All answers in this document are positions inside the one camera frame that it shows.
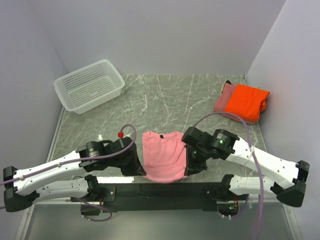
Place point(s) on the white plastic basket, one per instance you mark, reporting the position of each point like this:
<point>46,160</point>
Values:
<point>88,87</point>

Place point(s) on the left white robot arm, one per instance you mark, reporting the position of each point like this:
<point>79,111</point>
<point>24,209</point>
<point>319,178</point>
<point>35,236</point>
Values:
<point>69,176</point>

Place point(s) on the folded dusty pink t shirt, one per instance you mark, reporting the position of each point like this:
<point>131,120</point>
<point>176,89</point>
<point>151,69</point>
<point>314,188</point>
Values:
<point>227,90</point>

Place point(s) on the folded orange t shirt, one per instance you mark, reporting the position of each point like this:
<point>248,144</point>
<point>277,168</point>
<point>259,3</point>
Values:
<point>247,102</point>

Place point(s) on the aluminium frame rail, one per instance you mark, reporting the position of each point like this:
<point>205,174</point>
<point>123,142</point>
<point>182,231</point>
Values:
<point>284,179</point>

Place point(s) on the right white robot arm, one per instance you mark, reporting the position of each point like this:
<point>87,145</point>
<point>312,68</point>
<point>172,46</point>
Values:
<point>285,180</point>

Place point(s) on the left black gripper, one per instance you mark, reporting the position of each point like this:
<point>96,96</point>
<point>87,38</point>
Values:
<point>136,168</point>

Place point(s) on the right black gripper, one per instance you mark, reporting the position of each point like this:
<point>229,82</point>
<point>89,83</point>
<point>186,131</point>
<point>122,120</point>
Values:
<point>192,167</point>

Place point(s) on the black base beam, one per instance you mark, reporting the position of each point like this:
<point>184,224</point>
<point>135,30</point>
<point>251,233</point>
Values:
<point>203,196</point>

